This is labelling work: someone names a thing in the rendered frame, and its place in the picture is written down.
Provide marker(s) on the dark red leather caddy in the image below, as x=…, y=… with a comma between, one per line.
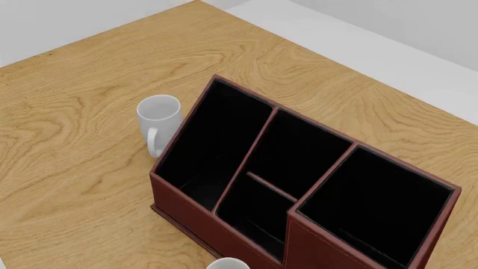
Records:
x=317, y=246

